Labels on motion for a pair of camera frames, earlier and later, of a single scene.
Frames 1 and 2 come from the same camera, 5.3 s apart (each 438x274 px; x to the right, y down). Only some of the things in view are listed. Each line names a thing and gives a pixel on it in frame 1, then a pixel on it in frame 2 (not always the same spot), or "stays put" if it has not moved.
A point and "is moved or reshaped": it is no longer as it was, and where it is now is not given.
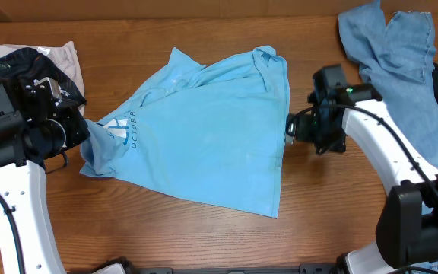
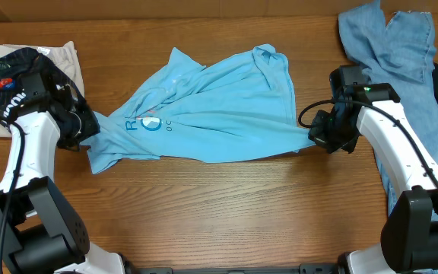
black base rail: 305,269 stays put
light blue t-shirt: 217,132 is moved or reshaped
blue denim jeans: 395,55 stays put
